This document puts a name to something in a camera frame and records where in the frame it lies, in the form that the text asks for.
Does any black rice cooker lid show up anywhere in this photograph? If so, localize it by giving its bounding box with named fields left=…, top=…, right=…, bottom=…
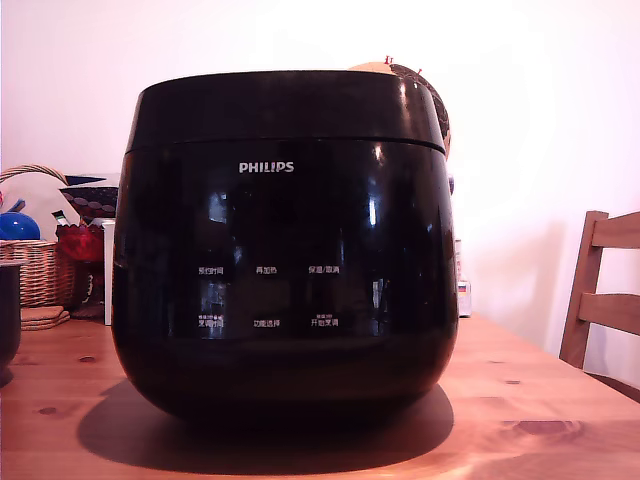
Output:
left=124, top=69, right=447, bottom=154

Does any black Philips rice cooker body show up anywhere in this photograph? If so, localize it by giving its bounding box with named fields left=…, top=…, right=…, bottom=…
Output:
left=110, top=138, right=460, bottom=422

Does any white printed package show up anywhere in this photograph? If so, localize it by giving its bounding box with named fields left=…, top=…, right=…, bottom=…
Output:
left=454, top=238, right=474, bottom=319

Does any round tan and dark ornament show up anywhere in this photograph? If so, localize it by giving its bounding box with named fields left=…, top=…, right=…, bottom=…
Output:
left=346, top=56, right=454, bottom=157

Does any white upright box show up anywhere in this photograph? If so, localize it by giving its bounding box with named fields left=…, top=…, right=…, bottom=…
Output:
left=101, top=218, right=118, bottom=327

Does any dotted dark patterned bowl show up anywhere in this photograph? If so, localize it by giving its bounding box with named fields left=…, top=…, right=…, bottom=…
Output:
left=58, top=173, right=121, bottom=222

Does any red glass bowl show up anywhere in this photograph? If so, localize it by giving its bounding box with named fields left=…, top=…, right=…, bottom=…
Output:
left=54, top=224, right=105, bottom=265

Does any wooden chair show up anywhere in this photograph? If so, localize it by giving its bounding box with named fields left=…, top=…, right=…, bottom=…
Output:
left=558, top=210, right=640, bottom=392

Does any woven wicker basket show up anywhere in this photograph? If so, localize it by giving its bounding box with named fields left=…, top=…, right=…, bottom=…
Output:
left=0, top=164, right=77, bottom=309

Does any white cloth in basket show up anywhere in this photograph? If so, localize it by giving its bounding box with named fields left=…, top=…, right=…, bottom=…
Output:
left=0, top=171, right=81, bottom=242

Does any blue ball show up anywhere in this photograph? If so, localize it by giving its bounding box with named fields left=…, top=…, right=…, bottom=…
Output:
left=0, top=211, right=42, bottom=242

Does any dark pot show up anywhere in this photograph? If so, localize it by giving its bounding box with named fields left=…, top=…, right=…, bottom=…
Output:
left=0, top=259, right=30, bottom=389

